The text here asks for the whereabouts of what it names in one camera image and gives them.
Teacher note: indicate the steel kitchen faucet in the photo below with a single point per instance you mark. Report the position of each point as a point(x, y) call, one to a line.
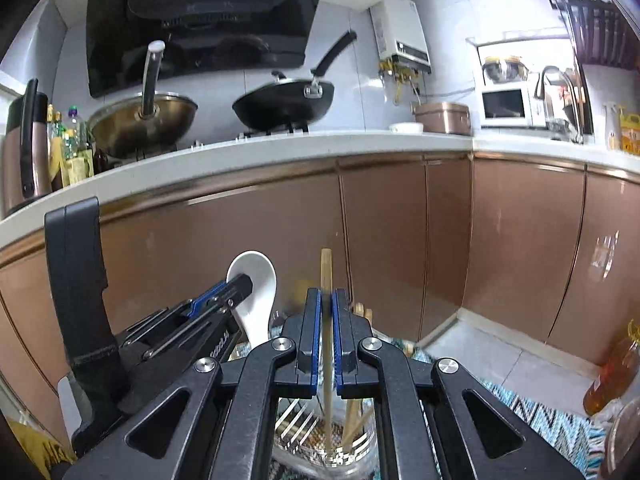
point(550, 72)

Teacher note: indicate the clear utensil holder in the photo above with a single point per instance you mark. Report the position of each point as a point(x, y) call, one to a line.
point(305, 435)

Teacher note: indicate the white spray bottle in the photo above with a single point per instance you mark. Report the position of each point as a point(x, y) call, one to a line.
point(612, 130)

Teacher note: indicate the white bowl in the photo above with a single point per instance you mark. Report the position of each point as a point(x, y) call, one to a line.
point(406, 128)

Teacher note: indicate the brown base cabinets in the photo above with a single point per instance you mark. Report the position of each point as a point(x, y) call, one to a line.
point(390, 235)

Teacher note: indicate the white microwave oven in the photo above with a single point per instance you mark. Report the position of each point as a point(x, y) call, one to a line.
point(505, 105)

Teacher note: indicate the yellow cloth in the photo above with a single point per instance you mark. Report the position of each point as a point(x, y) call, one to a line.
point(40, 452)

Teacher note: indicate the black range hood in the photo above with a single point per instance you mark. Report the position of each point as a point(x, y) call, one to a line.
point(200, 15)

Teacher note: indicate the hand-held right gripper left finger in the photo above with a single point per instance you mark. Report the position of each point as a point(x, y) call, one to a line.
point(314, 335)

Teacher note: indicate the black wok with lid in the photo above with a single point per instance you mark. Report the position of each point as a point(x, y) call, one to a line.
point(280, 105)

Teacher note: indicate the zigzag patterned cloth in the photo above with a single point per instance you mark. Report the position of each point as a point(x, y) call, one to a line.
point(540, 420)

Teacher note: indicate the white water heater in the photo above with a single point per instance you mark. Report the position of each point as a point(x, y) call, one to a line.
point(400, 30)

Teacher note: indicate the brown rice cooker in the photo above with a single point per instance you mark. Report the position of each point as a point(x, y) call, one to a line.
point(445, 117)

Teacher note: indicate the gold wok with glass lid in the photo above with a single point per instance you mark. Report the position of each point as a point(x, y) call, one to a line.
point(140, 125)

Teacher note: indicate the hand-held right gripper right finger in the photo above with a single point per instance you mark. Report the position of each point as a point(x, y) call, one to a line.
point(340, 340)

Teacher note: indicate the amber oil bottle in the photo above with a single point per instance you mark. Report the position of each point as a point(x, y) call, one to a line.
point(612, 375)

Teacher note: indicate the wooden chopstick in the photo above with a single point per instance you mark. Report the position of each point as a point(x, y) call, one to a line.
point(326, 270)

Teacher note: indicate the steel pot with glass lid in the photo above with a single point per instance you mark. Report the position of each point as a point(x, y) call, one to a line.
point(505, 70)

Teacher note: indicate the black gas stove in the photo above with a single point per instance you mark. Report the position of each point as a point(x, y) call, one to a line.
point(270, 132)

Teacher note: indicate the brown and black electric kettle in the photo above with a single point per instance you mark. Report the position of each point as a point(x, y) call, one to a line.
point(20, 160)

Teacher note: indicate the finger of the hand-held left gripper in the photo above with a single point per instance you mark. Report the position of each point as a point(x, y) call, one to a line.
point(240, 285)
point(200, 302)

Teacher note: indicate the white ceramic spoon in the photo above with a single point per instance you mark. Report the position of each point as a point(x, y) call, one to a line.
point(260, 300)

